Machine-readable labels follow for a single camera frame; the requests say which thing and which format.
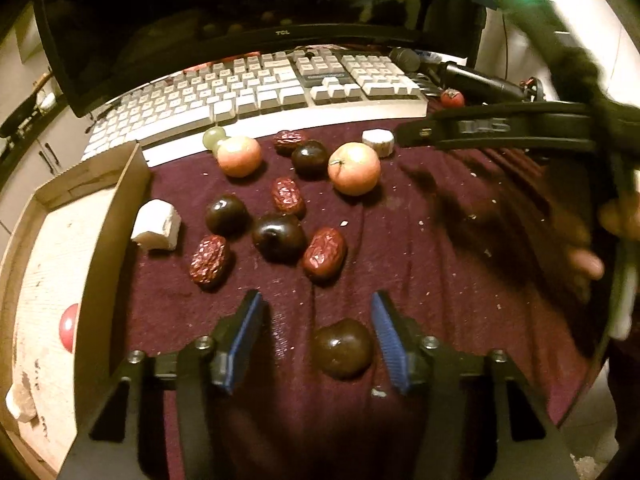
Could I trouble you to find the small orange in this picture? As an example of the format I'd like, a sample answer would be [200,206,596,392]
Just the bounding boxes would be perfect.
[328,142,381,196]
[217,136,263,178]

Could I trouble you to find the person's right hand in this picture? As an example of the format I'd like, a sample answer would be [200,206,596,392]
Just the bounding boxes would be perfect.
[569,197,640,282]

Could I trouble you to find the dark red cloth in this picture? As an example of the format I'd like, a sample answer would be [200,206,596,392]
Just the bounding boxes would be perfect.
[117,105,616,480]

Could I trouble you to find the dark purple plum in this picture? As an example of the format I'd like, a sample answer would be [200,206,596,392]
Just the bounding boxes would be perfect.
[251,214,307,263]
[206,195,249,236]
[291,141,330,180]
[314,319,373,380]

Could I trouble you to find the dried red date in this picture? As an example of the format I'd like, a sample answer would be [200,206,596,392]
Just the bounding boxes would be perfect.
[190,235,231,288]
[271,177,306,218]
[274,130,308,156]
[302,228,347,281]

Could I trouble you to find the cardboard box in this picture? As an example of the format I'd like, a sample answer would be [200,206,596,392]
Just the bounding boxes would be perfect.
[0,140,153,476]

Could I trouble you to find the black microphone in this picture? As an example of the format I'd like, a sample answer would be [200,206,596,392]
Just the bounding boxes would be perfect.
[389,47,526,103]

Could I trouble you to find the black computer monitor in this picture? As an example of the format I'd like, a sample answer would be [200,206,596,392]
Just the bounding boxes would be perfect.
[34,0,488,118]

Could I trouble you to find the white computer keyboard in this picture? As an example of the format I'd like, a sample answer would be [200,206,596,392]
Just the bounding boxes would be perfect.
[80,49,430,168]

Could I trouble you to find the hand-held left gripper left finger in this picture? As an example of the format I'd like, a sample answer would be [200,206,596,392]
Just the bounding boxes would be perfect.
[59,289,267,480]

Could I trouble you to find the white crumbly block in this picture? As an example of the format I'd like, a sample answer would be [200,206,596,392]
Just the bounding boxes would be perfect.
[361,129,396,158]
[131,200,182,252]
[5,372,38,421]

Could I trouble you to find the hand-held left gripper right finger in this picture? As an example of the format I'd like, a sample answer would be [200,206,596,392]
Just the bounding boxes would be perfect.
[370,290,571,480]

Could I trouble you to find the white kitchen cabinet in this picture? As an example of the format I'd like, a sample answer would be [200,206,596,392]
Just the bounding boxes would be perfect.
[0,105,93,241]

